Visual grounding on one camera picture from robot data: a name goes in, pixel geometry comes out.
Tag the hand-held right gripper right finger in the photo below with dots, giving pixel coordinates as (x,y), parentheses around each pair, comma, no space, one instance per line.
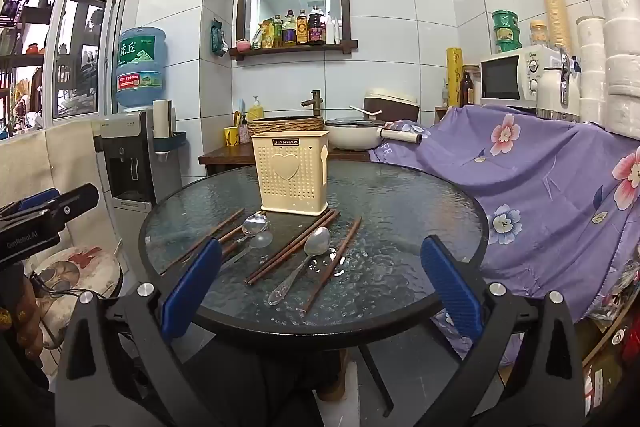
(450,287)

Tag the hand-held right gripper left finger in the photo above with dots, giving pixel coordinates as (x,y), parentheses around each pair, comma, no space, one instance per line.
(192,287)

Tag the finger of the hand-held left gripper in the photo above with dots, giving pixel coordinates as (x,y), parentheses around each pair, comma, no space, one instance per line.
(37,198)
(75,202)

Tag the silver metal spoon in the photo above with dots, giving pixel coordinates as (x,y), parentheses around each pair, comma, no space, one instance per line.
(255,224)
(317,241)

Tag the cream plastic utensil holder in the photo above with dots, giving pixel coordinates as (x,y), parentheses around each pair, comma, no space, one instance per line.
(287,172)

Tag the person's left hand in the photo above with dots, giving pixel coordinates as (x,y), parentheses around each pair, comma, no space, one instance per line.
(25,327)

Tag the beige cloth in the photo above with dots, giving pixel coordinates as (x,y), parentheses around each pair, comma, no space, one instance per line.
(45,167)

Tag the floral round cushion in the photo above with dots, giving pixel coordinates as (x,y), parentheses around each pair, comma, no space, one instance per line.
(75,267)

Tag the grey water dispenser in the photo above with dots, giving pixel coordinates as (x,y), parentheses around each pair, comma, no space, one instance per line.
(127,157)

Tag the round glass table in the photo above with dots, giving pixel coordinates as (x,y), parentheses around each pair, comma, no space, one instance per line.
(390,227)

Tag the white cup dispenser tube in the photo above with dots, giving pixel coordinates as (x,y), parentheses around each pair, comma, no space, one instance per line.
(163,119)

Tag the person's leg in dark trousers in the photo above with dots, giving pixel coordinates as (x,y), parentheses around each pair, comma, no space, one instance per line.
(260,392)

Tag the purple floral sheet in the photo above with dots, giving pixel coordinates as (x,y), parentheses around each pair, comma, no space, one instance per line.
(540,187)

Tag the dark wooden washstand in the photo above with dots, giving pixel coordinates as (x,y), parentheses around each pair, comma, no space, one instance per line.
(225,154)

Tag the sliding glass window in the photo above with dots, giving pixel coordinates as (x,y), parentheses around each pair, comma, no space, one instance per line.
(80,52)

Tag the blue water cooler bottle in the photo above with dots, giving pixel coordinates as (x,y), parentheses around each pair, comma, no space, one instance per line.
(141,67)

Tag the yellow mug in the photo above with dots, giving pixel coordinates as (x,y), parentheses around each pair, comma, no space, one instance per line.
(230,137)

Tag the small pink bottle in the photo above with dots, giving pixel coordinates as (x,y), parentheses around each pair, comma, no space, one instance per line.
(244,133)

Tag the small wooden rack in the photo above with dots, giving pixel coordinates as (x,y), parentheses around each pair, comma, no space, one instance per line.
(440,113)

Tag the white electric pot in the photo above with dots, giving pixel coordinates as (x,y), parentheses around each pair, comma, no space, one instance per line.
(350,137)

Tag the blue toothbrush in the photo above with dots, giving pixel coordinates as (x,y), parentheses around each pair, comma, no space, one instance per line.
(242,109)

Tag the woven pattern basin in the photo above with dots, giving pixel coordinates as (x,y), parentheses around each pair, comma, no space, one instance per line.
(285,126)

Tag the yellow soap pump bottle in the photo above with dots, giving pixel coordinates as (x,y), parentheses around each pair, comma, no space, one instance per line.
(256,112)

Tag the brown and white rice cooker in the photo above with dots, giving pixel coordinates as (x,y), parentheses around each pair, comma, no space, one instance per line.
(395,104)

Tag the small clear bottle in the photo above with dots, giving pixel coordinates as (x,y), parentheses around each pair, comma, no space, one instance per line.
(445,96)

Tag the brown glass bottle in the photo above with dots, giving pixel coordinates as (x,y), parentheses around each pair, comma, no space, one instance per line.
(467,92)

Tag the white rice paddle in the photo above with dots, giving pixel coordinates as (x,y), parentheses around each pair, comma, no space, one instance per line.
(362,110)

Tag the yellow film roll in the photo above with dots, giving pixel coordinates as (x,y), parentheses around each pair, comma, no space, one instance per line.
(454,77)

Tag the white microwave oven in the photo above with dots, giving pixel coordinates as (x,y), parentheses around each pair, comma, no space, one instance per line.
(505,77)

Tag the white electric kettle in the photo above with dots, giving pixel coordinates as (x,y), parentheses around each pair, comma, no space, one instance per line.
(550,92)

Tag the bronze faucet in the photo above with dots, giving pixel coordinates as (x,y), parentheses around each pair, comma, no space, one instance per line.
(315,103)

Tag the small pink bowl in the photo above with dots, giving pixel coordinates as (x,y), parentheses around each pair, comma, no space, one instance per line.
(242,44)

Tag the yellow oil pouch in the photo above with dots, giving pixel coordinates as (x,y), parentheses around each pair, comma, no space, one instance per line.
(260,36)

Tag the stack of white paper tubs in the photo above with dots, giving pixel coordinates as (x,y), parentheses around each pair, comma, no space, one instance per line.
(591,67)

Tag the green oil bottle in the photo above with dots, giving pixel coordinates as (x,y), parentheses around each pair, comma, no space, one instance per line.
(277,32)

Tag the purple label oil bottle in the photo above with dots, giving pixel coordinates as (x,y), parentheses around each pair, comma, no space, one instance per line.
(289,32)

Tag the orange label sauce bottle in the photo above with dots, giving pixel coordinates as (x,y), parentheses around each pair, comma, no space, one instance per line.
(301,28)

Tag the white plastic bottle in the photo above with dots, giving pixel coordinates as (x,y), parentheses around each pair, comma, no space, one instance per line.
(331,31)

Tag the dark soy sauce bottle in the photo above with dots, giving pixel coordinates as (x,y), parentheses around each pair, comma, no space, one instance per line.
(315,27)

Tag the stack of white paper bowls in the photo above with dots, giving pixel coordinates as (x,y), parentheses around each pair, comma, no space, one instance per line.
(620,32)

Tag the blue wall holder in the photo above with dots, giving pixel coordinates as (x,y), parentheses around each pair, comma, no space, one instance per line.
(170,144)

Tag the green wall packet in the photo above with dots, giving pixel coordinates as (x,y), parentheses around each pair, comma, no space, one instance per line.
(219,37)

